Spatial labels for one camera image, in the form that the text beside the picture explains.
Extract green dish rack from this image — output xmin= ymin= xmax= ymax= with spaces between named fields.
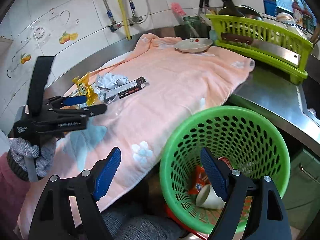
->
xmin=206 ymin=14 xmax=313 ymax=85

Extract steel water pipe right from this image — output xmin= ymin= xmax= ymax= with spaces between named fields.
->
xmin=128 ymin=0 xmax=143 ymax=26

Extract blue plastic cup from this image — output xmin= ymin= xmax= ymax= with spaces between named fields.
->
xmin=263 ymin=0 xmax=277 ymax=16

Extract yellow gas hose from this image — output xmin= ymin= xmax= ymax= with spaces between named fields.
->
xmin=114 ymin=0 xmax=132 ymax=41

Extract steel water pipe left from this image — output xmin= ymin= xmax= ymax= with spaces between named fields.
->
xmin=103 ymin=0 xmax=121 ymax=33

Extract grey paper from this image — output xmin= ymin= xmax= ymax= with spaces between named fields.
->
xmin=94 ymin=73 xmax=129 ymax=101

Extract red soda can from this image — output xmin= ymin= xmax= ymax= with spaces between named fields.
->
xmin=218 ymin=156 xmax=233 ymax=170

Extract white paper cup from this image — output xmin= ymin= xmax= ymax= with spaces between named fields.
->
xmin=195 ymin=184 xmax=225 ymax=210

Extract pink flower towel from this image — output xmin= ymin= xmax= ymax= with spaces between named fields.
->
xmin=15 ymin=32 xmax=256 ymax=239

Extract dark green glass jar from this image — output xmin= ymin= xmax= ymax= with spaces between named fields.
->
xmin=183 ymin=15 xmax=208 ymax=38

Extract white ceramic plate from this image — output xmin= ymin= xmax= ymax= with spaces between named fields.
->
xmin=174 ymin=37 xmax=213 ymax=53

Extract steel water pipe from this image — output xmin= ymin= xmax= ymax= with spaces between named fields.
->
xmin=128 ymin=0 xmax=143 ymax=26
xmin=103 ymin=0 xmax=121 ymax=33

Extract pink sleeved left forearm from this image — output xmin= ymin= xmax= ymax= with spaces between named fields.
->
xmin=1 ymin=152 xmax=30 ymax=239

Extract black knife handles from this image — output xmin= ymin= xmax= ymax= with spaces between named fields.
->
xmin=198 ymin=0 xmax=210 ymax=15

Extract grey trousered leg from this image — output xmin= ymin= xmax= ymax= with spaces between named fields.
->
xmin=101 ymin=209 xmax=185 ymax=239

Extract potted plant jar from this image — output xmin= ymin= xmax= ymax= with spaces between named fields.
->
xmin=292 ymin=0 xmax=303 ymax=27
xmin=301 ymin=0 xmax=315 ymax=33

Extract orange snack packet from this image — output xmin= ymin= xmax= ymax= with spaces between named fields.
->
xmin=188 ymin=165 xmax=210 ymax=195

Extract cleaver with wooden handle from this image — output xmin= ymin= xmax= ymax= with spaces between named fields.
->
xmin=221 ymin=33 xmax=300 ymax=67

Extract black pan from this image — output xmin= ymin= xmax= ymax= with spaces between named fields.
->
xmin=218 ymin=0 xmax=263 ymax=21

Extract grey gloved left hand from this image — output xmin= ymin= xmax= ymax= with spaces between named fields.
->
xmin=7 ymin=137 xmax=56 ymax=182

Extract chopsticks bundle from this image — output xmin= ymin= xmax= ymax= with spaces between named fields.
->
xmin=309 ymin=23 xmax=320 ymax=45

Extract green plastic waste basket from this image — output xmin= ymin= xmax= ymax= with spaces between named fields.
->
xmin=160 ymin=106 xmax=290 ymax=234

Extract red plastic stool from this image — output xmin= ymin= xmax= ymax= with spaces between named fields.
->
xmin=164 ymin=204 xmax=209 ymax=240

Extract pink bottle brush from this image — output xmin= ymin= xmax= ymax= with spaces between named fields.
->
xmin=171 ymin=2 xmax=199 ymax=37

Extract black toothpaste box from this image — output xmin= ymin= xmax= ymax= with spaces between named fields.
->
xmin=103 ymin=76 xmax=149 ymax=103

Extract white bowl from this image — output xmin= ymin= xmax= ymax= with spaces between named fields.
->
xmin=276 ymin=12 xmax=295 ymax=24

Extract yellow plastic wrapper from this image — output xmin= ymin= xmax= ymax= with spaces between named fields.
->
xmin=72 ymin=72 xmax=98 ymax=106

